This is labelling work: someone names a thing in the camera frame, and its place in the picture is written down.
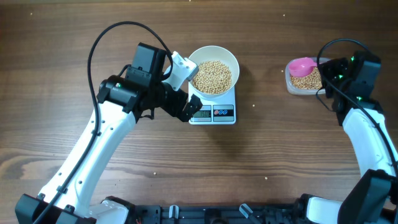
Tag white bowl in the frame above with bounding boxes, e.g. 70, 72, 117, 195
189, 45, 240, 98

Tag soybeans in container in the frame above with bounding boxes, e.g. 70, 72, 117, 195
290, 67, 322, 90

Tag clear plastic container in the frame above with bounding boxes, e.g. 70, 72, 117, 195
285, 57, 325, 95

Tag white digital kitchen scale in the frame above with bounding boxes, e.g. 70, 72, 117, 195
188, 84, 236, 125

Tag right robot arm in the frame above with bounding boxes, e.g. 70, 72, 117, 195
287, 50, 397, 223

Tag pink plastic scoop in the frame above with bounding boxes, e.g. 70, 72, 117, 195
288, 57, 317, 78

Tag left black cable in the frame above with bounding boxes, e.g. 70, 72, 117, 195
32, 21, 174, 224

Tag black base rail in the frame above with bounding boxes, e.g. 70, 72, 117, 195
127, 203, 352, 224

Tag soybeans in bowl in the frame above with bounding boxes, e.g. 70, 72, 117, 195
192, 60, 232, 95

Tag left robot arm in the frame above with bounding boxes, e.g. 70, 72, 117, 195
15, 44, 202, 223

